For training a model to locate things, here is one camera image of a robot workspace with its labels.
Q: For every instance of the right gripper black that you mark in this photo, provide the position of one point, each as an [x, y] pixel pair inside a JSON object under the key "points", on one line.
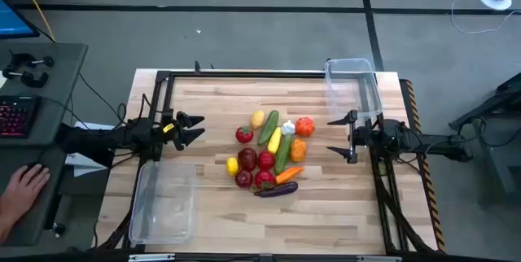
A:
{"points": [[370, 135]]}

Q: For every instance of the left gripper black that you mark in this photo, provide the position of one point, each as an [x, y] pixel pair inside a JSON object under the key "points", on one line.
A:
{"points": [[174, 132]]}

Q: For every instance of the ribbed orange-red tomato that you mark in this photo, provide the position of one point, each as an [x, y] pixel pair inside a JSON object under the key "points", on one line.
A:
{"points": [[305, 127]]}

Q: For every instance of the red tomato with green stem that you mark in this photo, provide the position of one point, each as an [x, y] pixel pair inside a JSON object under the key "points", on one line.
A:
{"points": [[244, 136]]}

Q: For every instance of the orange bell pepper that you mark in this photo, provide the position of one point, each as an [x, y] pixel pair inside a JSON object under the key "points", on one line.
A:
{"points": [[298, 151]]}

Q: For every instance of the yellow lemon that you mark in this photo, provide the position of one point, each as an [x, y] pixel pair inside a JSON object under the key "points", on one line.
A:
{"points": [[232, 167]]}

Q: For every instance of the white garlic bulb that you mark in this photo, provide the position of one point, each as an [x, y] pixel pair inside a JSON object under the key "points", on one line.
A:
{"points": [[288, 128]]}

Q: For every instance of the dark red bell pepper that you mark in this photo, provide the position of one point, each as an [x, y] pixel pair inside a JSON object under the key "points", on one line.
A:
{"points": [[247, 159]]}

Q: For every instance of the yellow potato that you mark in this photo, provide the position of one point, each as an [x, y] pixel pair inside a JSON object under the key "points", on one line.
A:
{"points": [[257, 119]]}

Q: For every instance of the green cucumber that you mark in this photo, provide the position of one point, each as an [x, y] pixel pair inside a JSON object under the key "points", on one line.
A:
{"points": [[268, 127], [283, 154]]}

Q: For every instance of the dark red apple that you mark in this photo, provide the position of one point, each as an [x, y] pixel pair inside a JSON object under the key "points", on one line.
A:
{"points": [[244, 179]]}

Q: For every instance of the orange carrot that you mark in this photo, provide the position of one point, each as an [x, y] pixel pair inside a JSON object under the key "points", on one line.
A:
{"points": [[288, 175]]}

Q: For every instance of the yellow squash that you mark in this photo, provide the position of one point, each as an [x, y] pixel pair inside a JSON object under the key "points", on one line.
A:
{"points": [[274, 141]]}

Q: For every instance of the large red tomato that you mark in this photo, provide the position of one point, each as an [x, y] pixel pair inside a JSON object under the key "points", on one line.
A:
{"points": [[266, 160]]}

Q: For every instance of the purple eggplant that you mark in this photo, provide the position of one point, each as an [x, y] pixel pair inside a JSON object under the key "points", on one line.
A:
{"points": [[278, 189]]}

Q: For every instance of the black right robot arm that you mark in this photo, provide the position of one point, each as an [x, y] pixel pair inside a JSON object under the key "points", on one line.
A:
{"points": [[423, 140]]}

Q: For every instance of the person's forearm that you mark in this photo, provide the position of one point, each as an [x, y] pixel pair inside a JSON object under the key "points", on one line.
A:
{"points": [[5, 225]]}

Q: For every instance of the clear plastic bin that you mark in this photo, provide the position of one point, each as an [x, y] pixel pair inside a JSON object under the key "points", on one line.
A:
{"points": [[163, 205], [352, 87]]}

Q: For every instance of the yellow black hazard strip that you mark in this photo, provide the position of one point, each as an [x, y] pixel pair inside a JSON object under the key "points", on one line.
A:
{"points": [[426, 172]]}

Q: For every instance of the small matte red tomato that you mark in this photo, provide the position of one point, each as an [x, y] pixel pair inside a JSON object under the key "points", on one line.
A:
{"points": [[265, 179]]}

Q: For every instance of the white paper sheet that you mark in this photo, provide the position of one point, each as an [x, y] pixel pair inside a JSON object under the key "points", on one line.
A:
{"points": [[83, 166]]}

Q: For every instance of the grey desk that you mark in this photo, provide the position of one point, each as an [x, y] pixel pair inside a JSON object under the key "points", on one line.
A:
{"points": [[61, 75]]}

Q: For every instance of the black computer mouse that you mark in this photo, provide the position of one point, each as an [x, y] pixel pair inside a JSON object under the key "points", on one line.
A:
{"points": [[38, 165]]}

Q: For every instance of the black machine stand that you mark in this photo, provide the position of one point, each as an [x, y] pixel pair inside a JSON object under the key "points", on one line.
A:
{"points": [[504, 103]]}

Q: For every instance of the black round knob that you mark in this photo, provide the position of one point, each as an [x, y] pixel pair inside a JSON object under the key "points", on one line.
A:
{"points": [[59, 228]]}

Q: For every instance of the black clamp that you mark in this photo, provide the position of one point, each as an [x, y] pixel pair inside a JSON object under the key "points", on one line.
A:
{"points": [[30, 79], [24, 58]]}

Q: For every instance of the black backlit keyboard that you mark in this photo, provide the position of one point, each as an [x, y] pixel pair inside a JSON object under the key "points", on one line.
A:
{"points": [[16, 115]]}

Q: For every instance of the person's hand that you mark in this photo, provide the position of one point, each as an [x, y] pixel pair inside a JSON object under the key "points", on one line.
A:
{"points": [[24, 189]]}

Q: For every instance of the computer monitor blue screen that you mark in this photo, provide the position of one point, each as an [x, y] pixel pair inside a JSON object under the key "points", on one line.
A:
{"points": [[12, 22]]}

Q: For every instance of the black metal rig frame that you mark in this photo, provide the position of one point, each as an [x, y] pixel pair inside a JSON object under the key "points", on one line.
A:
{"points": [[244, 75]]}

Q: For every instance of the silver metal bracket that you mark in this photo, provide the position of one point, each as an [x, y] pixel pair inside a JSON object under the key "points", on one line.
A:
{"points": [[378, 258], [150, 258]]}

